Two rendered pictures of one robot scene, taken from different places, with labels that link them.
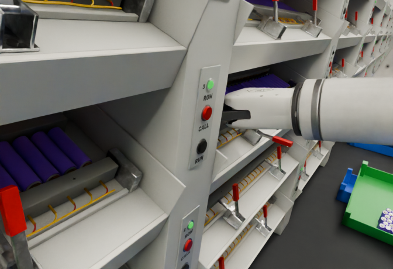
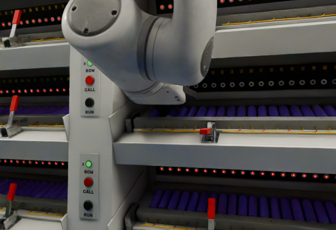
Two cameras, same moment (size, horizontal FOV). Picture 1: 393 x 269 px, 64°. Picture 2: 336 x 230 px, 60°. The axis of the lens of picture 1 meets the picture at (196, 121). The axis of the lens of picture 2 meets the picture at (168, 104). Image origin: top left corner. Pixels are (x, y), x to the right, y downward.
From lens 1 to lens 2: 0.71 m
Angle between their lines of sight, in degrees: 77
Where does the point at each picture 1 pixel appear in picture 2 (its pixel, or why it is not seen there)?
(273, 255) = not seen: outside the picture
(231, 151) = (168, 138)
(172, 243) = (73, 167)
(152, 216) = (63, 138)
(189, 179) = (84, 124)
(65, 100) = (22, 64)
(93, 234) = (41, 134)
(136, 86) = (49, 62)
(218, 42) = not seen: hidden behind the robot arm
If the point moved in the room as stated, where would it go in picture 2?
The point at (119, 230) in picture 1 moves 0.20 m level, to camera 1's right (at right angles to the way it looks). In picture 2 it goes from (47, 136) to (27, 145)
